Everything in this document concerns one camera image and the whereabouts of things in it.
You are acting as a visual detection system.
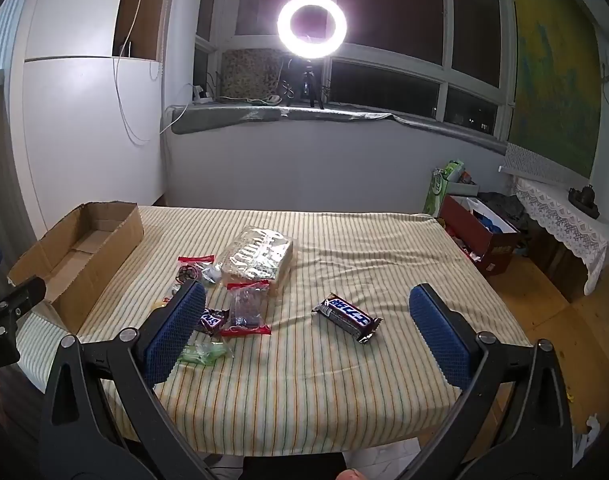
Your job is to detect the green paper bag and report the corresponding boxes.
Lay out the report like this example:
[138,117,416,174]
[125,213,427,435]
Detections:
[423,160,466,217]

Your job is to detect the side table with lace cloth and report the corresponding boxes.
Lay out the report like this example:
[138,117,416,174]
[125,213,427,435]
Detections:
[499,142,609,296]

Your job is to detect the black tripod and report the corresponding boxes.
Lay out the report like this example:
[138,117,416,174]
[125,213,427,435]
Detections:
[286,57,326,109]

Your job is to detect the red-ended clear cake packet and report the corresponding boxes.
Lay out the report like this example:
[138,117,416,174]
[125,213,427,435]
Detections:
[220,280,274,337]

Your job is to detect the clear bag of sliced bread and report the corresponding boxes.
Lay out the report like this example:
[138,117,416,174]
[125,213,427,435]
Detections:
[219,225,295,298]

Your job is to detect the grey window sill cloth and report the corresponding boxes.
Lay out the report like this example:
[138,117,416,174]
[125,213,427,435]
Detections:
[167,102,510,156]

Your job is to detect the snack bars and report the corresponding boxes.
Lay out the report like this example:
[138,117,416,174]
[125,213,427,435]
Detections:
[311,292,383,345]

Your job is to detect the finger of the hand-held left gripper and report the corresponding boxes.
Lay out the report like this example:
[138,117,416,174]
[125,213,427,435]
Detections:
[0,277,48,343]

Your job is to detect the white ring light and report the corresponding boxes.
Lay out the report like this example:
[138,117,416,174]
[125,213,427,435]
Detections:
[277,0,348,56]

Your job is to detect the white paper scrap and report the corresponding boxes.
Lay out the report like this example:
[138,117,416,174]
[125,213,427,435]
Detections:
[574,412,602,448]

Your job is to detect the white cabinet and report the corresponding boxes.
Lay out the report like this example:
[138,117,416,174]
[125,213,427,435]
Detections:
[9,0,185,241]

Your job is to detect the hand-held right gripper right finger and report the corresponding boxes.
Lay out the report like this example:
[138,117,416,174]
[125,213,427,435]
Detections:
[408,282,572,480]

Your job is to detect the green wall painting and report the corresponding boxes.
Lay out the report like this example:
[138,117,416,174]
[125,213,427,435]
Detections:
[507,0,602,178]

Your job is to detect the white cable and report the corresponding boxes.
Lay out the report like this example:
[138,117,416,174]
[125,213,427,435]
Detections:
[112,0,165,143]

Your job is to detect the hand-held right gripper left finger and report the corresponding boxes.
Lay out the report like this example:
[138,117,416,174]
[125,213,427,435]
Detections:
[38,280,220,480]

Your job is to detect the red open box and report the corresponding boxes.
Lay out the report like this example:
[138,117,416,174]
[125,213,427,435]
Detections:
[437,194,522,276]

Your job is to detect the red-ended packet with black label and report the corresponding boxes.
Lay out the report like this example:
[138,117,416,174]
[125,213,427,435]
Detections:
[174,255,218,286]

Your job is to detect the brown cardboard box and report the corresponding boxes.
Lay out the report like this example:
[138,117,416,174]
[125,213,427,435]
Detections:
[7,201,145,336]

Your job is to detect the white-framed window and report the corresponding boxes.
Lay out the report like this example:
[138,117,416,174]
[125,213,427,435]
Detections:
[194,0,517,141]

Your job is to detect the brown patterned cushion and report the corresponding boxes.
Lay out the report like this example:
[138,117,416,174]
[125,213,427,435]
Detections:
[219,49,285,101]

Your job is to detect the small dark chocolate bar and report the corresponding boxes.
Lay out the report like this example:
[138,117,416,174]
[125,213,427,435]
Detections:
[194,306,231,336]

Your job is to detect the dark figurine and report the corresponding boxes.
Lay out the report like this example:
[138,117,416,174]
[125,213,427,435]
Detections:
[568,185,601,220]

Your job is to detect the green candy packet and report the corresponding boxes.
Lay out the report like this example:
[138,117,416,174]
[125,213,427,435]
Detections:
[177,340,235,367]

